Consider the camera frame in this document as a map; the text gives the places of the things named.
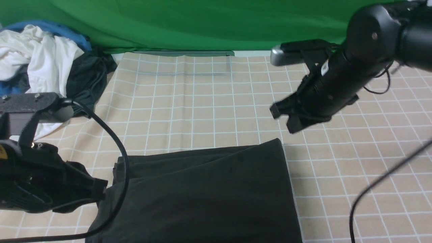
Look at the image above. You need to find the white crumpled shirt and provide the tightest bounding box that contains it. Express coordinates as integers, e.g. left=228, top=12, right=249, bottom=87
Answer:
left=0, top=24, right=85, bottom=141

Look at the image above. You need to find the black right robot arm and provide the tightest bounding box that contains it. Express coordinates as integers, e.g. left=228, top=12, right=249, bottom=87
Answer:
left=270, top=0, right=432, bottom=134

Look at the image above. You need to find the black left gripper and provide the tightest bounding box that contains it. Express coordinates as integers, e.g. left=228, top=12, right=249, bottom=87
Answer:
left=0, top=140, right=108, bottom=214

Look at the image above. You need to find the beige grid-pattern table mat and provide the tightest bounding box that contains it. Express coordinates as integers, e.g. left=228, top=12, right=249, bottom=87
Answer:
left=1, top=53, right=432, bottom=243

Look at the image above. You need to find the dark teal crumpled shirt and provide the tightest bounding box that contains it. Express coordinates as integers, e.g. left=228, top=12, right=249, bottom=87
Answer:
left=1, top=45, right=117, bottom=110

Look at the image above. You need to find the dark gray long-sleeve top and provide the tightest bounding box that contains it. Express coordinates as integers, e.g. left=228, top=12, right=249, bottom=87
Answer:
left=85, top=138, right=302, bottom=243

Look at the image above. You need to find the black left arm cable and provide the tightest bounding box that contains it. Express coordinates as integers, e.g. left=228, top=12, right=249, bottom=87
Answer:
left=0, top=98, right=130, bottom=243

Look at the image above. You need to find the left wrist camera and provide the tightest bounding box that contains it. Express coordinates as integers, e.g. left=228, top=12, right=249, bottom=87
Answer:
left=0, top=92, right=74, bottom=147

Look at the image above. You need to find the green backdrop cloth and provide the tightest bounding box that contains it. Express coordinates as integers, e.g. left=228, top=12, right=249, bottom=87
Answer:
left=0, top=0, right=405, bottom=55

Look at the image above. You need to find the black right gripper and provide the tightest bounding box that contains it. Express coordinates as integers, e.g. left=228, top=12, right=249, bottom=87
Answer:
left=270, top=74, right=358, bottom=134

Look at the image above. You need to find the gray-green bar under backdrop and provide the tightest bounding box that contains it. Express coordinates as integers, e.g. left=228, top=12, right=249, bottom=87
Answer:
left=132, top=50, right=235, bottom=57

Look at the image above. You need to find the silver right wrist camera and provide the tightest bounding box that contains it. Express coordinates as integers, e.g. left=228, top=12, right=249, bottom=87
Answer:
left=270, top=39, right=338, bottom=68

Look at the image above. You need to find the blue crumpled garment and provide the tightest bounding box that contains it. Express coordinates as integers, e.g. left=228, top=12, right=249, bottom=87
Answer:
left=0, top=20, right=92, bottom=97

